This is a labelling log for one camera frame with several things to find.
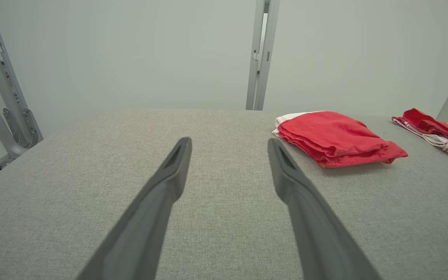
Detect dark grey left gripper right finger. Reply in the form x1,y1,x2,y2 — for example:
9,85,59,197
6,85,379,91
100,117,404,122
268,138,382,280

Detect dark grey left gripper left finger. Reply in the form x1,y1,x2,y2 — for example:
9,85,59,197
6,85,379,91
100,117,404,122
76,137,192,280

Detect red and white striped jersey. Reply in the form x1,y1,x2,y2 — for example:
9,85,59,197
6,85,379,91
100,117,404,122
392,108,448,160

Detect grey slanted metal frame post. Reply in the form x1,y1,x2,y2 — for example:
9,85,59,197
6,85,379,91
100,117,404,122
0,0,44,190

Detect grey double metal post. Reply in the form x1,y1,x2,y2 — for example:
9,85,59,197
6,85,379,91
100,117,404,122
246,0,281,111

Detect grey fabric work surface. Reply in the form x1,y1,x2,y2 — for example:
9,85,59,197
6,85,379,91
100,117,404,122
0,108,448,280

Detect red shorts with white trim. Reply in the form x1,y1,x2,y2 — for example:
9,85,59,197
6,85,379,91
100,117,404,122
272,111,408,168

